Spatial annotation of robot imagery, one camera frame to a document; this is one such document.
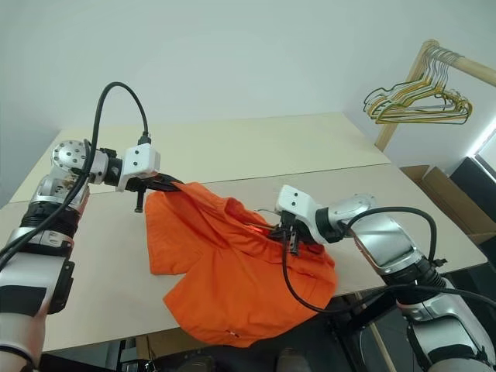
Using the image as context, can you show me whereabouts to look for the green wire hanger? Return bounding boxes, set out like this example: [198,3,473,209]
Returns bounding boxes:
[371,46,468,125]

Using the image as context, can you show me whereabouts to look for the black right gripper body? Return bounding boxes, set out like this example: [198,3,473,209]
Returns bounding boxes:
[277,210,312,257]

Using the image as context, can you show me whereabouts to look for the black wire hanger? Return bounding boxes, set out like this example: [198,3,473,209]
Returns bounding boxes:
[363,45,462,117]

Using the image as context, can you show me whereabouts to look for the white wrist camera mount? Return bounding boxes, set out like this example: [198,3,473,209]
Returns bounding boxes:
[275,184,330,246]
[115,143,162,193]

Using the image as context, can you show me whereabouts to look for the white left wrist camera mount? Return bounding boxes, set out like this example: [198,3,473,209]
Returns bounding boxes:
[115,143,162,193]

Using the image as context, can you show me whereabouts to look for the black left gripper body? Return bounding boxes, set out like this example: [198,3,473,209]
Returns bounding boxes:
[126,172,160,214]

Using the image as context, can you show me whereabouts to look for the orange shorts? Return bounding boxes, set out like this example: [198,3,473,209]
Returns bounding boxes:
[143,181,337,347]

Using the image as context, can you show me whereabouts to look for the black table frame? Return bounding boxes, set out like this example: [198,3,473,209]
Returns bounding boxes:
[324,286,406,344]

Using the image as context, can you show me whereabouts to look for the black flat panel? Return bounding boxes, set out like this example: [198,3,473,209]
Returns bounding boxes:
[450,156,496,208]

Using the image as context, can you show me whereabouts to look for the light wooden pole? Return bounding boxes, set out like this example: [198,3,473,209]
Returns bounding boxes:
[355,292,393,372]

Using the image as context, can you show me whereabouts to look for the dark rounded shape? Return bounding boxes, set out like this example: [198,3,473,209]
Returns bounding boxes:
[277,346,311,372]

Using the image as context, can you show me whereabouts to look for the wooden clothes rack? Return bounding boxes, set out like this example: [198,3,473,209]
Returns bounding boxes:
[374,40,496,153]

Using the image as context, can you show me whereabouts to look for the bunch of hanging wire hangers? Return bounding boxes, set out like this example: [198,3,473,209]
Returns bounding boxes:
[367,45,474,126]

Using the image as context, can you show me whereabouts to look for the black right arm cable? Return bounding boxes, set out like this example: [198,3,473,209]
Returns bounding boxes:
[281,206,496,314]

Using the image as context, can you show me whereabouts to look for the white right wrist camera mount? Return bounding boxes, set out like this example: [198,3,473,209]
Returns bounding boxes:
[275,184,330,246]

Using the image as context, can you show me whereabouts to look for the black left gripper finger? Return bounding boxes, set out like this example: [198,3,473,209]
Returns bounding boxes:
[149,181,183,195]
[153,173,188,188]

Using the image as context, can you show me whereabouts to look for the open cardboard box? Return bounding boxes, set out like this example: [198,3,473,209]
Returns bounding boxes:
[401,164,496,246]

